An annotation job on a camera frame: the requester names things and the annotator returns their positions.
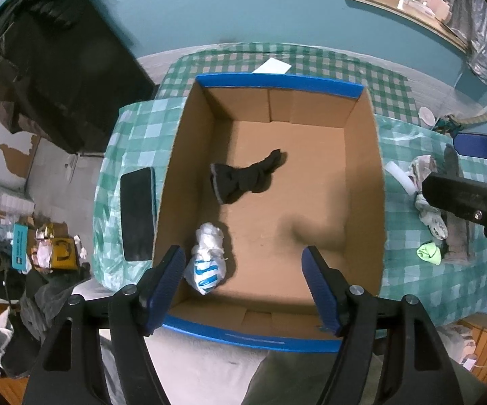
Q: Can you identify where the white blue striped sock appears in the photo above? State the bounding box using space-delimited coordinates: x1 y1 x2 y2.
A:
184 222 231 296

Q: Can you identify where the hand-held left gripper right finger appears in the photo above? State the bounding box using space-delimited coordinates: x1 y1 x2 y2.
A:
301 245 466 405

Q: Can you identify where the black jacket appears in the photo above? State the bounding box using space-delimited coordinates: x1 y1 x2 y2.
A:
0 0 160 155

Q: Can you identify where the green checkered tablecloth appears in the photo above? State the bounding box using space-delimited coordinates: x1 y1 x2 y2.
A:
93 42 487 340

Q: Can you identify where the cardboard box with blue edges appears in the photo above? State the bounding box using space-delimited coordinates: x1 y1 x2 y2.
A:
153 74 386 353

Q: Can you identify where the white paper card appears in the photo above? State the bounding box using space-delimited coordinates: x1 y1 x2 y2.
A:
252 58 292 74

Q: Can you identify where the yellow bag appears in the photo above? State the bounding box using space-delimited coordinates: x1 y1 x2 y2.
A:
36 236 79 271

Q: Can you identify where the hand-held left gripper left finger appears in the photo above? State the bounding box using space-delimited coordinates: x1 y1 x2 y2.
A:
23 245 186 405

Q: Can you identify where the neon green sock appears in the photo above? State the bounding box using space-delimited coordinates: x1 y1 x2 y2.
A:
416 240 442 266

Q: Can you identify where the grey clothes pile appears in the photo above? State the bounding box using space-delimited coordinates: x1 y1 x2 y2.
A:
16 266 92 347

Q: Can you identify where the black sock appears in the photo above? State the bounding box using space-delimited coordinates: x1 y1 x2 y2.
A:
210 149 286 205

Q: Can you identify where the grey cloth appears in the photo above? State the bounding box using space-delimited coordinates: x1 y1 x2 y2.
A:
442 145 476 264

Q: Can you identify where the wooden shelf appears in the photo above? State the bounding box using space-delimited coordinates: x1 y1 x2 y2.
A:
342 0 468 53

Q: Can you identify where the braided rope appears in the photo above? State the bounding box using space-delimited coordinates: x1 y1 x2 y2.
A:
446 95 487 127

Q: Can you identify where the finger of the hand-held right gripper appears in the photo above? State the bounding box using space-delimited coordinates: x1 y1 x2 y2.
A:
421 172 487 295
452 127 487 163

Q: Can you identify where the black smartphone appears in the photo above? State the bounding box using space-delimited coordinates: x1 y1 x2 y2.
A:
120 167 156 262

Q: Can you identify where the white cushion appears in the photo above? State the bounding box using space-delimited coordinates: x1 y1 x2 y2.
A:
70 278 278 405

